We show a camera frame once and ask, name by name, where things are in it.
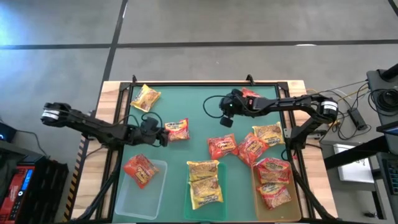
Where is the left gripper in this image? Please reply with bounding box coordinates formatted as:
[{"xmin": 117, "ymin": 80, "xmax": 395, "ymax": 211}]
[{"xmin": 134, "ymin": 117, "xmax": 170, "ymax": 147}]

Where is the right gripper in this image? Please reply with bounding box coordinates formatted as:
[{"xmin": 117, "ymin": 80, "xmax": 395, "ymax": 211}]
[{"xmin": 219, "ymin": 89, "xmax": 249, "ymax": 128}]

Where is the orange-red Maruchan noodle packet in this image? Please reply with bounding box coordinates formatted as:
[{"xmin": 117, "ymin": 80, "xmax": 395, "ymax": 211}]
[
  {"xmin": 123, "ymin": 154, "xmax": 160, "ymax": 190},
  {"xmin": 238, "ymin": 132, "xmax": 270, "ymax": 167},
  {"xmin": 241, "ymin": 87, "xmax": 262, "ymax": 99},
  {"xmin": 207, "ymin": 133, "xmax": 239, "ymax": 161}
]

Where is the yellow Maruchan noodle packet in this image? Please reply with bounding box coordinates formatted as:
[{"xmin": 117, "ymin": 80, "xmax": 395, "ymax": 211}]
[
  {"xmin": 251, "ymin": 121, "xmax": 286, "ymax": 147},
  {"xmin": 129, "ymin": 83, "xmax": 162, "ymax": 113},
  {"xmin": 186, "ymin": 159, "xmax": 220, "ymax": 182},
  {"xmin": 188, "ymin": 175, "xmax": 224, "ymax": 210}
]

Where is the clear plastic bin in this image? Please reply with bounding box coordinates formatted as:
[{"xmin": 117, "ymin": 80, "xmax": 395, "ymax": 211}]
[{"xmin": 114, "ymin": 158, "xmax": 168, "ymax": 221}]

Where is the green plastic bin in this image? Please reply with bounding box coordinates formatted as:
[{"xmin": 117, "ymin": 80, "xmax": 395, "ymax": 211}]
[{"xmin": 183, "ymin": 161, "xmax": 228, "ymax": 222}]

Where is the black yellow hazard strip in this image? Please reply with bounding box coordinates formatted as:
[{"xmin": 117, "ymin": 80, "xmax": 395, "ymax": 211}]
[{"xmin": 63, "ymin": 110, "xmax": 96, "ymax": 222}]

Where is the amber plastic bin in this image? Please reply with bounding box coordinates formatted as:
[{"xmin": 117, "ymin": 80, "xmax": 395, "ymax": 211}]
[{"xmin": 250, "ymin": 160, "xmax": 302, "ymax": 223}]

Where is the black plastic crate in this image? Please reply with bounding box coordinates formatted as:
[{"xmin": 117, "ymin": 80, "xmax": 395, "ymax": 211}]
[{"xmin": 17, "ymin": 155, "xmax": 70, "ymax": 224}]

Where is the black power adapter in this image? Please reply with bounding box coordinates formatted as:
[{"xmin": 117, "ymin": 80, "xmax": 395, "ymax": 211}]
[{"xmin": 347, "ymin": 107, "xmax": 368, "ymax": 131}]

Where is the black stand beam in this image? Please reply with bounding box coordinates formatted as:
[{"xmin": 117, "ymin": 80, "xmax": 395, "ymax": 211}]
[{"xmin": 323, "ymin": 135, "xmax": 392, "ymax": 170}]

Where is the white paper sheet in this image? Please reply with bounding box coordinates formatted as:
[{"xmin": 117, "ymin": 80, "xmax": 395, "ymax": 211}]
[{"xmin": 332, "ymin": 143, "xmax": 376, "ymax": 184}]

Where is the grey equipment cart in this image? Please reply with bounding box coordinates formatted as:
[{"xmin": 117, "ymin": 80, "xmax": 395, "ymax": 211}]
[{"xmin": 366, "ymin": 63, "xmax": 398, "ymax": 131}]

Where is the black device with blue light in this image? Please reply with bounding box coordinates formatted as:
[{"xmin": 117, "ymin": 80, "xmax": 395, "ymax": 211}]
[{"xmin": 0, "ymin": 121, "xmax": 18, "ymax": 143}]

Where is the red and black electronic device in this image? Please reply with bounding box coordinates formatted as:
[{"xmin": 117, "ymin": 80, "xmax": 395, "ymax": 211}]
[{"xmin": 0, "ymin": 164, "xmax": 35, "ymax": 223}]

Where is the dark tablet screen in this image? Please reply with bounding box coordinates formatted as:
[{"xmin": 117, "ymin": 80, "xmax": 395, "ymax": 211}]
[{"xmin": 375, "ymin": 119, "xmax": 398, "ymax": 138}]

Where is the black pole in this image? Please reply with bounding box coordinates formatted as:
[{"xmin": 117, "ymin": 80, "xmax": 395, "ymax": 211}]
[{"xmin": 381, "ymin": 63, "xmax": 398, "ymax": 82}]

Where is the black metal table frame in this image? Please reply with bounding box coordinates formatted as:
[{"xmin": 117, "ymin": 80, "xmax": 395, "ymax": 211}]
[{"xmin": 74, "ymin": 74, "xmax": 338, "ymax": 223}]

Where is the coiled black cable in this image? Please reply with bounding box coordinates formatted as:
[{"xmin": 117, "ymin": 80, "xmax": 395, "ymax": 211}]
[{"xmin": 368, "ymin": 88, "xmax": 398, "ymax": 118}]

